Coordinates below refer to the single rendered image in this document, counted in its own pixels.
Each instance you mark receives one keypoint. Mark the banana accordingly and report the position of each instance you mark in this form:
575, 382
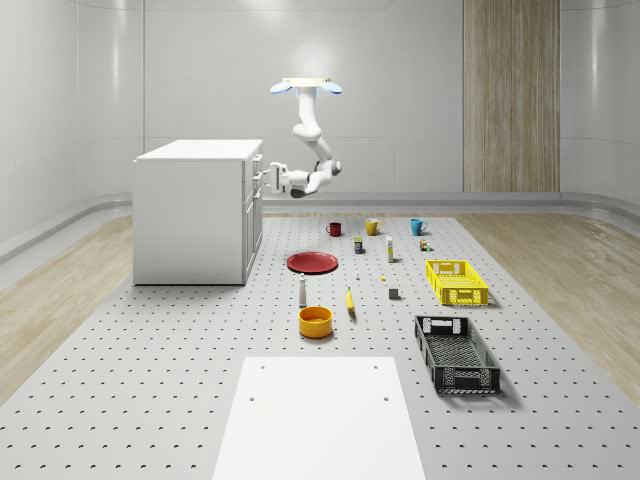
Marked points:
350, 300

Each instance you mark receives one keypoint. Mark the white cabinet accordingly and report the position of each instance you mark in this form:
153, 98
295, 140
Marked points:
190, 220

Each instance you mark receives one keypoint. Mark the yellow mug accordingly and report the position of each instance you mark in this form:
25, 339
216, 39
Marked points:
371, 228

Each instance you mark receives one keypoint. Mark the dark grey basket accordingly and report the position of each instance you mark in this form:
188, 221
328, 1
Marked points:
457, 355

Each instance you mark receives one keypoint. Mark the grey cube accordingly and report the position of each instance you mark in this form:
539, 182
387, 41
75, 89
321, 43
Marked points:
394, 294

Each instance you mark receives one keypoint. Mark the blue mug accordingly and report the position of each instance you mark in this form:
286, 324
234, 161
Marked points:
417, 227

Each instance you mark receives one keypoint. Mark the yellow basket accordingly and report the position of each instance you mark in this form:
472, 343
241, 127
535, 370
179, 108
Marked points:
457, 295

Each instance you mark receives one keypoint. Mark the flat-sided can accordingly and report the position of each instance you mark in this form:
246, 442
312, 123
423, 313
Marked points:
358, 246

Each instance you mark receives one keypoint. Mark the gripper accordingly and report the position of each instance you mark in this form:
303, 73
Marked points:
282, 178

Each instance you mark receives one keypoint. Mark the small white bottle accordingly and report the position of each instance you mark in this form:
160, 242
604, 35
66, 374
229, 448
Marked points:
302, 295

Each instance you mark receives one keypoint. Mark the puzzle cube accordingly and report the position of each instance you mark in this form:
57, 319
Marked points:
425, 245

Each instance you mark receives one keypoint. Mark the yellow carton box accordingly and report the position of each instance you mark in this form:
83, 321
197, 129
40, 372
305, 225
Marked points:
389, 250

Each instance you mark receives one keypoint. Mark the drone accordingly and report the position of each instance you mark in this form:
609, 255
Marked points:
306, 81

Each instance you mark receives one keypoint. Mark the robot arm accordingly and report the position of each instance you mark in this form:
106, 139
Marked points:
307, 112

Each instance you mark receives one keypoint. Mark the white board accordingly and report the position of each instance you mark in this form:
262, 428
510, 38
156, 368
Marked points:
320, 420

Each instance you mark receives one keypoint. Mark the yellow bowl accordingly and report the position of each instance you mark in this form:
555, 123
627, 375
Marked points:
315, 326

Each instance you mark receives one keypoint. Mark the red plate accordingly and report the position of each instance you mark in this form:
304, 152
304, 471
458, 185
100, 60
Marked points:
312, 263

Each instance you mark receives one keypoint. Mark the red mug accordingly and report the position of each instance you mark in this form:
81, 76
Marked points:
335, 230

